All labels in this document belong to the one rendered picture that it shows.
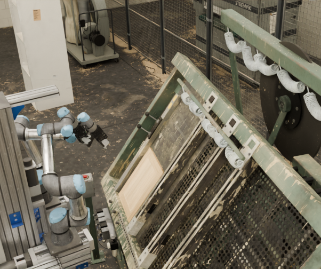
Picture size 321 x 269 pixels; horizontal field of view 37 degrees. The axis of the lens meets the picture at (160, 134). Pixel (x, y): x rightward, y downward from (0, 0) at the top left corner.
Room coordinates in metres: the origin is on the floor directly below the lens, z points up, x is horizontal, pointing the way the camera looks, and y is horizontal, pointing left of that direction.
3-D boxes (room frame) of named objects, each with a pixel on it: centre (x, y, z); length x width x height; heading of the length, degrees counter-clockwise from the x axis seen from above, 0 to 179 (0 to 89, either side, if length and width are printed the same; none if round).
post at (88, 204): (3.35, 0.65, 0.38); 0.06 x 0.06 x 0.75; 15
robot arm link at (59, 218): (2.49, 0.69, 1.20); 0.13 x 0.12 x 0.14; 99
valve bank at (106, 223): (2.94, 0.47, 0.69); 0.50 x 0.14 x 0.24; 15
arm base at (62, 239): (2.49, 0.70, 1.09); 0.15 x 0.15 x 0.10
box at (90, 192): (3.35, 0.65, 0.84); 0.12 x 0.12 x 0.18; 15
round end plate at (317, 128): (2.78, -0.82, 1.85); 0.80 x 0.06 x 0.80; 15
